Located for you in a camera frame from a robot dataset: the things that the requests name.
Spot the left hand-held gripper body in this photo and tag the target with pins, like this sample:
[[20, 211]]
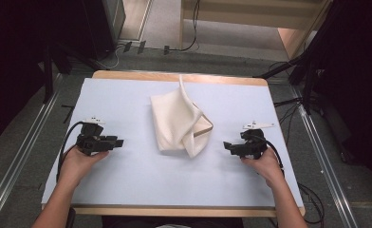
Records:
[[90, 142]]

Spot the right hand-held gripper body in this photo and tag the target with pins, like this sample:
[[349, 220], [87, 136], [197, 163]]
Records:
[[253, 145]]

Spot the white towel with beige stripe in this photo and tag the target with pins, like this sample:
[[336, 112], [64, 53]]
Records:
[[174, 123]]

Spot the person's right hand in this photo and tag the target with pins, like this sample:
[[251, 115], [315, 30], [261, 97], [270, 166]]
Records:
[[268, 167]]

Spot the person's left hand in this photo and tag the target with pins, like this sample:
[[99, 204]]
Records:
[[75, 166]]

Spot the light blue table mat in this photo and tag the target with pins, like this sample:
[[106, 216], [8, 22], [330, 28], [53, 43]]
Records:
[[127, 95]]

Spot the wooden table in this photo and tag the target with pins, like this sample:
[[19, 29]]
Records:
[[136, 74]]

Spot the black chair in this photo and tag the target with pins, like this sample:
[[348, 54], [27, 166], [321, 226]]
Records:
[[70, 218]]

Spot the black tripod stand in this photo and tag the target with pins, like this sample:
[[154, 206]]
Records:
[[307, 82]]

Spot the person's dark clothing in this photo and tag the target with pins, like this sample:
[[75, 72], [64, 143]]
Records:
[[174, 221]]

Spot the dark curtain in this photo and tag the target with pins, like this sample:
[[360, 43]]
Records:
[[10, 63], [358, 79]]

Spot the black cabinet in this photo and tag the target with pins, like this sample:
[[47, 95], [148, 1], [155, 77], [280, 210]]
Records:
[[102, 25]]

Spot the light wooden shelf unit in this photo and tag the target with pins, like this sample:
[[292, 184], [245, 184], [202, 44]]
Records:
[[238, 15]]

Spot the metal floor rail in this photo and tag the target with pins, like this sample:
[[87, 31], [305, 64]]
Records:
[[323, 158], [19, 152]]

